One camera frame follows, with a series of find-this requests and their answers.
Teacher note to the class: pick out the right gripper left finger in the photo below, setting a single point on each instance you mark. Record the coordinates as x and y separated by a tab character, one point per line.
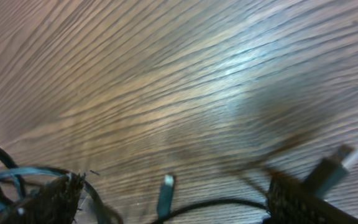
54	203

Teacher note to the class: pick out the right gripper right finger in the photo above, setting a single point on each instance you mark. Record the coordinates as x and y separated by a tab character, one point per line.
288	203

